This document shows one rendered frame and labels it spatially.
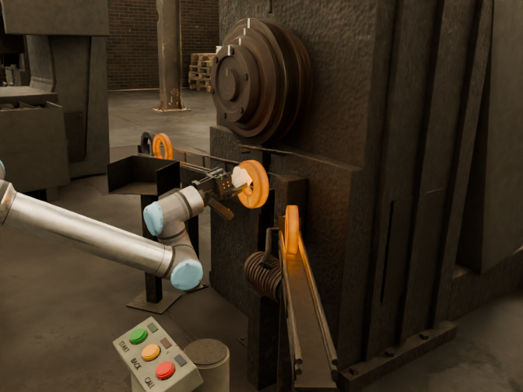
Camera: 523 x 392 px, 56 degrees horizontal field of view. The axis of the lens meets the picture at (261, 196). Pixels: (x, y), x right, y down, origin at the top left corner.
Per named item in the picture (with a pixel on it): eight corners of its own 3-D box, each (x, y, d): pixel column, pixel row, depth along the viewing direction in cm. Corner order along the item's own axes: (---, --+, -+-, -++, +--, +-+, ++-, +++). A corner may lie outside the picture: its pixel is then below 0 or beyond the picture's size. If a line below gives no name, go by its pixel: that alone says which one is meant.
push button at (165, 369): (170, 362, 107) (167, 357, 106) (178, 372, 104) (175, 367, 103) (154, 374, 105) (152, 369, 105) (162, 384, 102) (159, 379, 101)
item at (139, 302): (139, 286, 262) (131, 155, 239) (184, 295, 253) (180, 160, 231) (117, 304, 243) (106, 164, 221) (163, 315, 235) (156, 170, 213)
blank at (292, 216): (294, 259, 160) (284, 258, 160) (294, 213, 164) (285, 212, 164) (299, 250, 145) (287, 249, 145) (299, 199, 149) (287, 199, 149)
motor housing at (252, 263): (265, 365, 201) (269, 246, 185) (300, 396, 184) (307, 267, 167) (239, 376, 194) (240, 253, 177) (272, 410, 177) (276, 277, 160)
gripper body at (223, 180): (233, 171, 150) (199, 187, 145) (239, 195, 154) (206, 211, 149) (219, 165, 156) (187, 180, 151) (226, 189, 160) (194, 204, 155)
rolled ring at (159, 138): (164, 173, 270) (170, 173, 272) (169, 145, 259) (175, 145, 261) (150, 155, 281) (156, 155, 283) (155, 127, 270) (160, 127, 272)
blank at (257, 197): (241, 158, 166) (233, 159, 164) (268, 162, 154) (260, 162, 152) (243, 202, 169) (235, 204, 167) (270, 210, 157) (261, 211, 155)
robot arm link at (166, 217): (147, 233, 148) (136, 204, 144) (183, 215, 154) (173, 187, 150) (159, 243, 141) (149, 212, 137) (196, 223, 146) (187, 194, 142)
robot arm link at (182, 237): (171, 279, 145) (158, 244, 140) (166, 261, 155) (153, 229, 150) (201, 267, 147) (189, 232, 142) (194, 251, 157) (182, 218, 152)
